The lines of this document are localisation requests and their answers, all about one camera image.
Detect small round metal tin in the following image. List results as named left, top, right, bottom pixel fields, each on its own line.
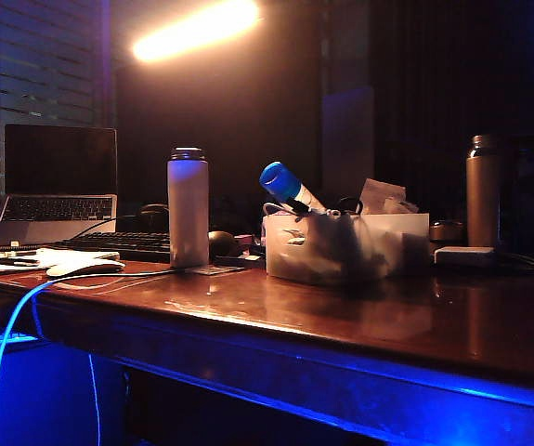
left=428, top=220, right=466, bottom=243

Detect large white cabinet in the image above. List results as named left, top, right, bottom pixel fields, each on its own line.
left=0, top=343, right=124, bottom=446

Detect window blinds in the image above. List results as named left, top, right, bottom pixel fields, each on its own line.
left=0, top=0, right=111, bottom=196

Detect white computer mouse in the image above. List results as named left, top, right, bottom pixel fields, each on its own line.
left=46, top=259, right=126, bottom=279

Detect black laptop cable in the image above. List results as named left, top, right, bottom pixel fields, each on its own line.
left=72, top=216, right=141, bottom=241

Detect white paper notepad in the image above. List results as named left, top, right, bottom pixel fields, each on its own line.
left=0, top=248, right=122, bottom=274

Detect black pen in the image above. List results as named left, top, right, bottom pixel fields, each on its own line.
left=0, top=256, right=40, bottom=268

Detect flat white power brick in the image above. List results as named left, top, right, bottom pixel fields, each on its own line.
left=433, top=246, right=496, bottom=268

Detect thin white cable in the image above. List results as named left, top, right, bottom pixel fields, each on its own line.
left=87, top=353, right=102, bottom=446

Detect silver laptop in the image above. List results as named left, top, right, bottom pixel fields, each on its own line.
left=0, top=124, right=119, bottom=245

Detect black handled scissors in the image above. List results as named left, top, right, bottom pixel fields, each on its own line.
left=336, top=197, right=365, bottom=217

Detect bright tube lamp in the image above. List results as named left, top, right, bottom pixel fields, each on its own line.
left=130, top=0, right=262, bottom=65

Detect black computer keyboard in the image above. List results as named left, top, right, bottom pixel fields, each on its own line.
left=48, top=230, right=172, bottom=264

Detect brown wooden desk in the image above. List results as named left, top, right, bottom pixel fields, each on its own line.
left=0, top=267, right=534, bottom=446

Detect dark round object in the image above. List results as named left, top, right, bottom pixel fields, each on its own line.
left=207, top=230, right=240, bottom=257

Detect crumpled white paper packet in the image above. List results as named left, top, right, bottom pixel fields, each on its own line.
left=358, top=178, right=419, bottom=216

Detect translucent plastic box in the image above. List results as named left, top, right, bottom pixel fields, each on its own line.
left=263, top=212, right=430, bottom=287

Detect dark bulky bag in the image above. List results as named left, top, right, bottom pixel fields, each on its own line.
left=501, top=134, right=534, bottom=261

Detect printed card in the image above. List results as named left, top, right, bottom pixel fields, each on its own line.
left=183, top=265, right=245, bottom=276

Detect brown metal thermos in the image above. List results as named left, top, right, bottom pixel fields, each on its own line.
left=465, top=134, right=503, bottom=250

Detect blue capped liquid glue bottle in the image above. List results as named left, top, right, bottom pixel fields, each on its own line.
left=259, top=161, right=329, bottom=216

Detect dark curtain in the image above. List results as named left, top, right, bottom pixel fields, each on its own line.
left=369, top=0, right=534, bottom=140

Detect white drinking bottle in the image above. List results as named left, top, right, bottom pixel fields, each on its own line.
left=166, top=147, right=210, bottom=269

